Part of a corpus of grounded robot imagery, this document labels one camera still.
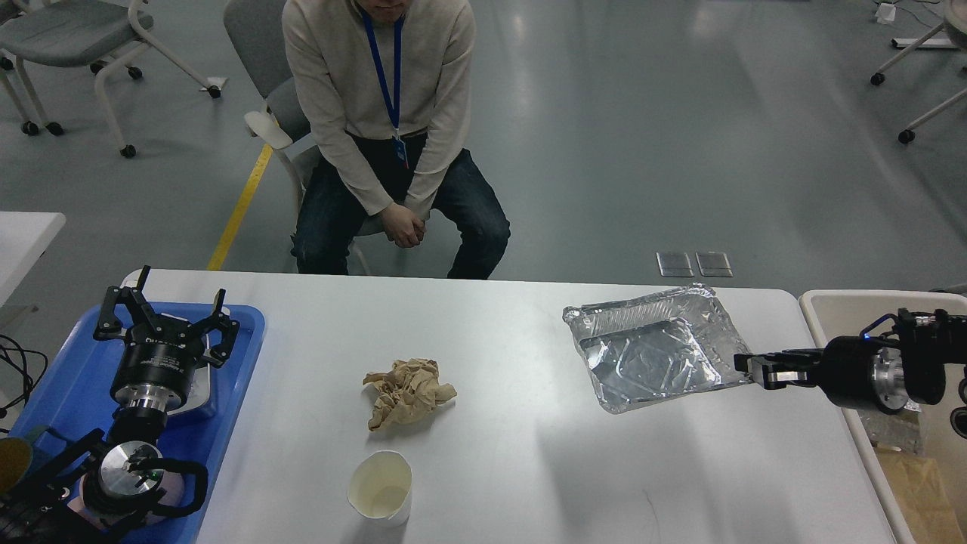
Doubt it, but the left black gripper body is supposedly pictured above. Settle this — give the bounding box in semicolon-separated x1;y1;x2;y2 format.
110;324;207;405

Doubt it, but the black cable bundle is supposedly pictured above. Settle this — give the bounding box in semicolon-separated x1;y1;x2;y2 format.
0;335;49;420

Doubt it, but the brown paper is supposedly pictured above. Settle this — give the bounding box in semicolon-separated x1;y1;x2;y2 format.
362;358;457;431

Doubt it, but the left floor outlet plate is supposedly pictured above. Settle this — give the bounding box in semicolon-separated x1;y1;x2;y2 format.
656;252;695;278

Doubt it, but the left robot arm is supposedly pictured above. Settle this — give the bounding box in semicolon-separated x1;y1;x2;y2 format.
2;266;239;543

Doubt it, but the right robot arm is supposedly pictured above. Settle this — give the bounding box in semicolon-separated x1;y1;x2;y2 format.
734;308;966;416

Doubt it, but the right floor outlet plate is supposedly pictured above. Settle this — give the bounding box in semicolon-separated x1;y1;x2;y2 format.
695;252;734;278

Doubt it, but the square metal tin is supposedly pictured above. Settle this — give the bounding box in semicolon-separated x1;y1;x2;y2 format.
169;363;217;425

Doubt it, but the aluminium foil tray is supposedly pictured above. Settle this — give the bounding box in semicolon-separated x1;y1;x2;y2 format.
562;283;752;416

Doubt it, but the blue plastic tray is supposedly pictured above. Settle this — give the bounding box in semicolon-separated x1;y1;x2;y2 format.
2;302;267;543

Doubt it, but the seated person beige sweater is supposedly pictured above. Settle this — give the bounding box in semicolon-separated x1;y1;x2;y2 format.
281;1;511;280

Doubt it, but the floor outlet plate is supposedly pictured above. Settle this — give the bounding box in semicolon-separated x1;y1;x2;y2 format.
656;252;695;278
695;252;734;278

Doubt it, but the pink mug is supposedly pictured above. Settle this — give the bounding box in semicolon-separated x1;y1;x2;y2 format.
68;457;184;530

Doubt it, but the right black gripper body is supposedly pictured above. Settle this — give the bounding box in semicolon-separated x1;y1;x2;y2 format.
820;336;907;416

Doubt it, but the white side table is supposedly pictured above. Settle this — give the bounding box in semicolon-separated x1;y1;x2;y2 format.
1;211;66;305

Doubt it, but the white paper cup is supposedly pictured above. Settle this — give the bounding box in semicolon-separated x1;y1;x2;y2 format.
348;450;413;527

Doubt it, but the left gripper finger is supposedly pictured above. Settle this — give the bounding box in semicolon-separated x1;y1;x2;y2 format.
93;265;163;343
184;289;239;369

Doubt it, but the grey office chair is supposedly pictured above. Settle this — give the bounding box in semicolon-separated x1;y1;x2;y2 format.
222;0;394;277

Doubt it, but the white rolling stand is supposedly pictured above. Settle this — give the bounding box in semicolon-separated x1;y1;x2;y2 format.
870;0;967;145

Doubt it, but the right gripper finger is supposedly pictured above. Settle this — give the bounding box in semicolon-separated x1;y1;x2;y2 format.
749;361;818;391
734;348;824;371

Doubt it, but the dark blue home mug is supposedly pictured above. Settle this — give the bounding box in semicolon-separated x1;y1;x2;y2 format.
1;425;73;502

